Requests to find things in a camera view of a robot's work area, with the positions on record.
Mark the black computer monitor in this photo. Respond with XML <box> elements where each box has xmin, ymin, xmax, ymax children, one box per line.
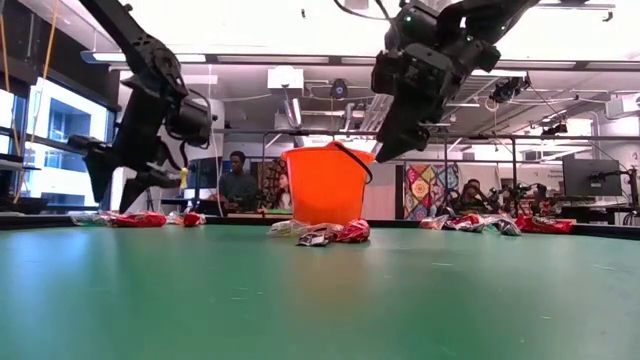
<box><xmin>561</xmin><ymin>158</ymin><xmax>624</xmax><ymax>198</ymax></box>

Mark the yellow hanging rope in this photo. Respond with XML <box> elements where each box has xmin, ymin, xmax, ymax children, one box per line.
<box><xmin>10</xmin><ymin>0</ymin><xmax>61</xmax><ymax>205</ymax></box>

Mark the black metal frame stand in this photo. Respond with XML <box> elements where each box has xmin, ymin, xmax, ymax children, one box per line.
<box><xmin>197</xmin><ymin>127</ymin><xmax>640</xmax><ymax>221</ymax></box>

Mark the white ceiling box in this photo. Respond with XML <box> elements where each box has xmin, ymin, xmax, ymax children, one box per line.
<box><xmin>266</xmin><ymin>66</ymin><xmax>305</xmax><ymax>91</ymax></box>

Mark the colourful patchwork quilt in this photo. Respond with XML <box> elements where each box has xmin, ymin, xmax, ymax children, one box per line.
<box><xmin>403</xmin><ymin>163</ymin><xmax>461</xmax><ymax>221</ymax></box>

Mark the black table edge frame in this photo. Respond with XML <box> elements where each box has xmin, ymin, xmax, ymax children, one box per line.
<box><xmin>0</xmin><ymin>213</ymin><xmax>640</xmax><ymax>241</ymax></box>

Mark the dark brown candy wrapper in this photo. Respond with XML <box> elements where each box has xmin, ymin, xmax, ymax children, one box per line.
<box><xmin>487</xmin><ymin>217</ymin><xmax>523</xmax><ymax>237</ymax></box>
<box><xmin>447</xmin><ymin>220</ymin><xmax>488</xmax><ymax>234</ymax></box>
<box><xmin>296</xmin><ymin>223</ymin><xmax>345</xmax><ymax>248</ymax></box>

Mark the large glass window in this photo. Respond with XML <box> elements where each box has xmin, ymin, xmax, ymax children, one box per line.
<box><xmin>0</xmin><ymin>74</ymin><xmax>119</xmax><ymax>214</ymax></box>

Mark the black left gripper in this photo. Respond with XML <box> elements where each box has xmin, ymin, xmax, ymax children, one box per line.
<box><xmin>66</xmin><ymin>74</ymin><xmax>218</xmax><ymax>214</ymax></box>

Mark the person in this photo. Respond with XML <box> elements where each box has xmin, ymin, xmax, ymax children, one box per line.
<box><xmin>217</xmin><ymin>150</ymin><xmax>261</xmax><ymax>215</ymax></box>
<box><xmin>448</xmin><ymin>178</ymin><xmax>497</xmax><ymax>217</ymax></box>
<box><xmin>272</xmin><ymin>171</ymin><xmax>294</xmax><ymax>211</ymax></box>

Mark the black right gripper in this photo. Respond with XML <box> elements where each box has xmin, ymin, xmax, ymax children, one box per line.
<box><xmin>371</xmin><ymin>0</ymin><xmax>503</xmax><ymax>163</ymax></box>

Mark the orange plastic bucket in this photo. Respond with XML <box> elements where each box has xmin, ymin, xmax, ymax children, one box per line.
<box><xmin>280</xmin><ymin>140</ymin><xmax>377</xmax><ymax>228</ymax></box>

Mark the black ceiling camera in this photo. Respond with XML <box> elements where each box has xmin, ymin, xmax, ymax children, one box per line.
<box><xmin>329</xmin><ymin>77</ymin><xmax>350</xmax><ymax>100</ymax></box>

